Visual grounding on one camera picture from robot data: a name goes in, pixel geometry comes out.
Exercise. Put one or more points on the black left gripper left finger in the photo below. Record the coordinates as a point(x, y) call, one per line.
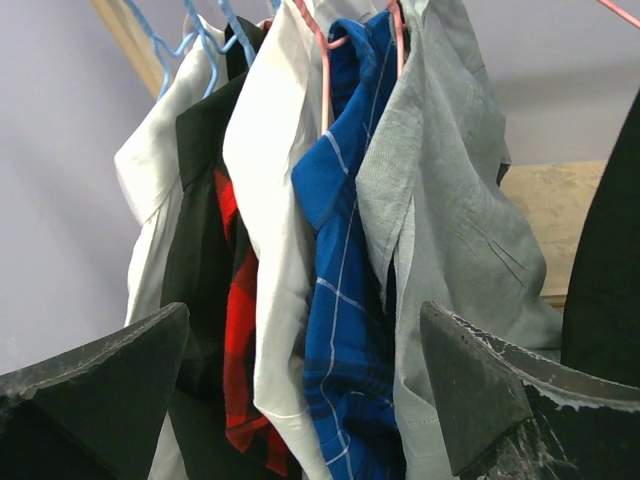
point(94, 412)

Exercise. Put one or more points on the red black plaid shirt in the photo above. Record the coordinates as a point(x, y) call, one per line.
point(212, 268)

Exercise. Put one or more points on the pink wire hanger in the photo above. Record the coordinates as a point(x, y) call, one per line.
point(609, 4)

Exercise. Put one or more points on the wooden clothes rack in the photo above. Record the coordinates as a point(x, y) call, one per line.
point(555, 198)

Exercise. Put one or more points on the white shirt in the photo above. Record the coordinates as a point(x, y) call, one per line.
point(275, 122)

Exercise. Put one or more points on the light grey shirt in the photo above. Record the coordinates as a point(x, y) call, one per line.
point(148, 172)

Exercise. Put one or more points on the blue checked shirt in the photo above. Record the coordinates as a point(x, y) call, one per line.
point(349, 348)

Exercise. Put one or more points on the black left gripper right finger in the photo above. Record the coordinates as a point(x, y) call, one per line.
point(508, 413)

